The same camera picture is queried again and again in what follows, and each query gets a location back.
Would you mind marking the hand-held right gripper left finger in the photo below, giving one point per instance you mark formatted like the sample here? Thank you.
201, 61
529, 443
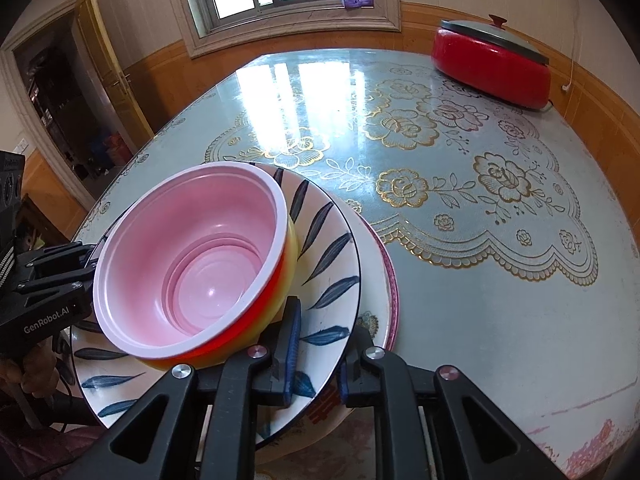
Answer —
292, 350

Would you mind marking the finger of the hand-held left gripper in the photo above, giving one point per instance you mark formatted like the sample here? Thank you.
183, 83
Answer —
55, 285
60, 255

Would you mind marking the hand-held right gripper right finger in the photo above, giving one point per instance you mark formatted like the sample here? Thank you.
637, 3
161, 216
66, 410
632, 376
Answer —
346, 377

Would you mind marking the scalloped white plate red characters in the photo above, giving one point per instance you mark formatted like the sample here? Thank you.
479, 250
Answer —
320, 427

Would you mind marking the pink-rimmed floral plate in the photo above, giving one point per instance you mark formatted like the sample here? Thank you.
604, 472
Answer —
380, 300

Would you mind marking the blue striped ceramic bowl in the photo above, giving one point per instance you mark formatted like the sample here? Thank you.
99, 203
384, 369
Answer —
325, 270

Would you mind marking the yellow plastic bowl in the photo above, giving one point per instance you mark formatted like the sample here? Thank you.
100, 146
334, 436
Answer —
292, 247

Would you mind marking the red plastic bowl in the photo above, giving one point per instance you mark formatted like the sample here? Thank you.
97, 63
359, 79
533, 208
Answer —
200, 260

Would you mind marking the person's left hand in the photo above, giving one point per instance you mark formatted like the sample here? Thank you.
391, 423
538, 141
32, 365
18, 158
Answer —
32, 367

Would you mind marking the dark red cloth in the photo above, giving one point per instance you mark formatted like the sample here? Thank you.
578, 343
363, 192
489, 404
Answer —
45, 455

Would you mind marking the yellow wooden door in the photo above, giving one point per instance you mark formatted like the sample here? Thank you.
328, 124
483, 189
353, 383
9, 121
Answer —
110, 75

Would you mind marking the red electric pot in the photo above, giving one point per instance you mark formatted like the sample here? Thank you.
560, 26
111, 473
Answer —
490, 70

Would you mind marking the grey pot lid red knob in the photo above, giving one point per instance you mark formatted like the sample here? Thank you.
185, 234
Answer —
495, 35

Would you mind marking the white light switch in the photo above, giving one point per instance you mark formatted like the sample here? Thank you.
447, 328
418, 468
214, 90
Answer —
22, 145

